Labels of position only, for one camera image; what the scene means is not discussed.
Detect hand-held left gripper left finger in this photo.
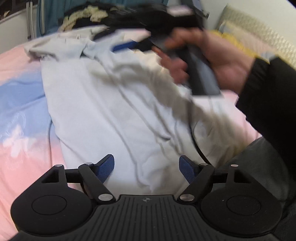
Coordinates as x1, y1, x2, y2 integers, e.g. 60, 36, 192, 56
41, 154, 116, 205

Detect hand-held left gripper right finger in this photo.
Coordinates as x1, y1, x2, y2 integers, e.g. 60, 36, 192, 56
178, 155, 253, 203

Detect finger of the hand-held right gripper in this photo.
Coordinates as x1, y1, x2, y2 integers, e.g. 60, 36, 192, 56
112, 40, 153, 53

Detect white shirt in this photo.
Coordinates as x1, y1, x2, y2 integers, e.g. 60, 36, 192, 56
24, 25, 232, 195

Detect person's right forearm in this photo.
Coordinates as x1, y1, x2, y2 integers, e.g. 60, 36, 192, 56
235, 56, 296, 168

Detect pile of dark clothes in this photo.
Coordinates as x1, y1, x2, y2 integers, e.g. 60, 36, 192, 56
62, 0, 205, 36

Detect person's right hand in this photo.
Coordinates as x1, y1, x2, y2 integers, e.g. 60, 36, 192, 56
151, 27, 258, 91

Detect yellow plush toy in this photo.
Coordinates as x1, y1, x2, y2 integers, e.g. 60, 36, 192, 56
209, 30, 259, 59

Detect cream fluffy garment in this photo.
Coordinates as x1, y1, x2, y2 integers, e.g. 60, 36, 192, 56
60, 6, 110, 32

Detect pastel pillow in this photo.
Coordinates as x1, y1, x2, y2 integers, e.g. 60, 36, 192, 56
218, 20, 279, 59

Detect person's leg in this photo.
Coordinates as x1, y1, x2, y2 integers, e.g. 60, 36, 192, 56
217, 136, 296, 241

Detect wide blue curtain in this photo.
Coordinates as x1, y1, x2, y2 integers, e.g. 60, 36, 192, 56
36, 0, 77, 36

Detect quilted headboard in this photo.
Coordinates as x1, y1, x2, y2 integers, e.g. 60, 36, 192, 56
220, 4, 296, 68

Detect garment steamer stand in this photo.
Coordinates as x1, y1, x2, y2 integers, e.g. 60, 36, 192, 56
26, 0, 46, 40

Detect pastel patterned bed blanket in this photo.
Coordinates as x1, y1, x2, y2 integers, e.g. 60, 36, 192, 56
0, 30, 264, 241

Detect dark window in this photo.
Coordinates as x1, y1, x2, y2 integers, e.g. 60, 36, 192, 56
0, 0, 26, 19

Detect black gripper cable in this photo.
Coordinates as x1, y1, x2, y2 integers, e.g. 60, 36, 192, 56
188, 96, 217, 168

